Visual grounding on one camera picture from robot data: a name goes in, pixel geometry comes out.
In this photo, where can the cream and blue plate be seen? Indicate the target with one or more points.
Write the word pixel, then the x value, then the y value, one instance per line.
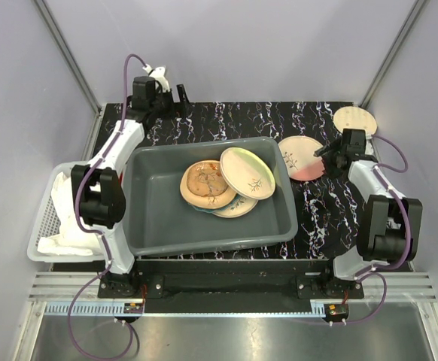
pixel 238 207

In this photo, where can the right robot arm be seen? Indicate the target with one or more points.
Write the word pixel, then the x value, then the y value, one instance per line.
pixel 389 230

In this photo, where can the dark transparent glass plate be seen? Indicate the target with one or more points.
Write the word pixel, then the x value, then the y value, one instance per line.
pixel 205 179

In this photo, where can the beige wooden round plate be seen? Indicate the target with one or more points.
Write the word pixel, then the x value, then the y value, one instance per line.
pixel 351 117

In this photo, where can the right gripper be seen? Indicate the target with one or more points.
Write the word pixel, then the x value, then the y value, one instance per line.
pixel 331 170

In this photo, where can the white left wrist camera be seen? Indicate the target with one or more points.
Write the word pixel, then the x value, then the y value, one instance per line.
pixel 159 75

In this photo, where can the grey plastic bin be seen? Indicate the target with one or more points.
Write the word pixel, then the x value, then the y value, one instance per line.
pixel 160 222

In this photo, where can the cream green plate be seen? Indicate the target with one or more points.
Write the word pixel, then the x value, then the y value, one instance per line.
pixel 247 173

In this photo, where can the white plastic basket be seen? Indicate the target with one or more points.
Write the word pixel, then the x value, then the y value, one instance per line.
pixel 47 224

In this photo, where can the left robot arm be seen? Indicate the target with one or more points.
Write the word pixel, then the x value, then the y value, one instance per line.
pixel 98 197

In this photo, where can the cream leaf pattern plate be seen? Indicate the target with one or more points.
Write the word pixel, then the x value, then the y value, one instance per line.
pixel 210 202

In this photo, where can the white cloth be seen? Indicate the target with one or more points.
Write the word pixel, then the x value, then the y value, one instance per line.
pixel 70 240

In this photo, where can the teal embossed plate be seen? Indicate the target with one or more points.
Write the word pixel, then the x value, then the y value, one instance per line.
pixel 203 210

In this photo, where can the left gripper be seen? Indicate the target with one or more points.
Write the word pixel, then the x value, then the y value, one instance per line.
pixel 179 110

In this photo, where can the pink and cream plate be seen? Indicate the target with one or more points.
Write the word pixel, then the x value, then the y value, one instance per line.
pixel 298 155

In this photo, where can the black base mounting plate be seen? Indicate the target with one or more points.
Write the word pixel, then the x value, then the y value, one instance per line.
pixel 214 288

